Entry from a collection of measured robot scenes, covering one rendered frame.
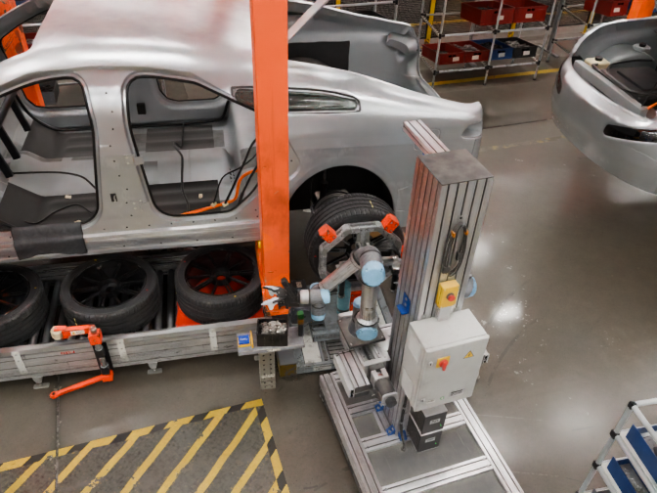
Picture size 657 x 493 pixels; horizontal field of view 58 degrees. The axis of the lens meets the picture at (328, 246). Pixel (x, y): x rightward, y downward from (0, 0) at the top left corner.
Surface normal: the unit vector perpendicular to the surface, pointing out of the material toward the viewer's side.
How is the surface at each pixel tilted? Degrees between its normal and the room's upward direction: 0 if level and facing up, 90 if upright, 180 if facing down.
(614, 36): 64
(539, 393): 0
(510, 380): 0
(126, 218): 91
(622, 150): 89
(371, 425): 0
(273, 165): 90
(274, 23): 90
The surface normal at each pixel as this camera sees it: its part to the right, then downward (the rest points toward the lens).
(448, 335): 0.04, -0.78
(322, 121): 0.20, 0.48
